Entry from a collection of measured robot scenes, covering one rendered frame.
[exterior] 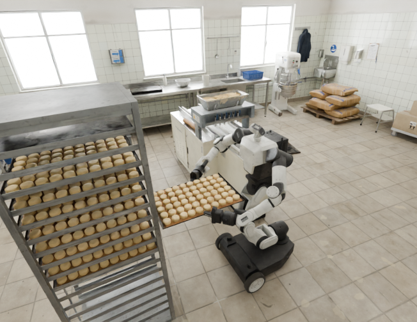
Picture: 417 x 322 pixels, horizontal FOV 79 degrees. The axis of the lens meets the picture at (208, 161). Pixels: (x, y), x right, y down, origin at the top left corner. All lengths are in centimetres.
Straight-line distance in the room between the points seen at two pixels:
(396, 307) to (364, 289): 24
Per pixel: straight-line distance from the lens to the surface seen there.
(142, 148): 124
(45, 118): 116
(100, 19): 570
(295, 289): 262
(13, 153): 126
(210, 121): 304
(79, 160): 126
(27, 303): 299
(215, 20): 616
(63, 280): 175
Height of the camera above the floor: 212
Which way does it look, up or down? 30 degrees down
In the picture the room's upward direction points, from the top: 2 degrees counter-clockwise
